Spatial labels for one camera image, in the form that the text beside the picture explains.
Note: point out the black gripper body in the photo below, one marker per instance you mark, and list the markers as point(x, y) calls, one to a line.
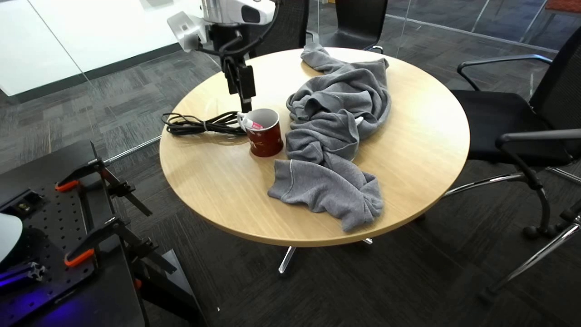
point(225, 42)

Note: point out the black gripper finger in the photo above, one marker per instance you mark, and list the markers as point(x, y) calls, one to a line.
point(245, 83)
point(229, 74)

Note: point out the red marker with white end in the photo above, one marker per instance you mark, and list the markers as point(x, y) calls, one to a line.
point(258, 125)

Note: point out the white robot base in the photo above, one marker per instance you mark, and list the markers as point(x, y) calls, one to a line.
point(7, 232)

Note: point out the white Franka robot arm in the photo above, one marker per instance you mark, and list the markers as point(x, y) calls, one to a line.
point(241, 11)

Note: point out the red mug with white pattern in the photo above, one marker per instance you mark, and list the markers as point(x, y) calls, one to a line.
point(265, 142)

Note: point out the black office chair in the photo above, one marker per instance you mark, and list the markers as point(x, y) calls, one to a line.
point(359, 18)
point(501, 120)
point(290, 29)

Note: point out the grey fleece garment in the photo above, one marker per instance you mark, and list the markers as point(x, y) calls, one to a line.
point(327, 138)

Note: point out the chrome table base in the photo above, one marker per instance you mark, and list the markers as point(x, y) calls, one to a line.
point(287, 258)

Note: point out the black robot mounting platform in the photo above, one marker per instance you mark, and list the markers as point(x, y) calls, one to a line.
point(54, 223)

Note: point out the orange bench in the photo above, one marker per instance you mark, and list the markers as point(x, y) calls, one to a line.
point(565, 4)

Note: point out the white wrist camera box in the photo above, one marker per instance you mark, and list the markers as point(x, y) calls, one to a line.
point(183, 29)

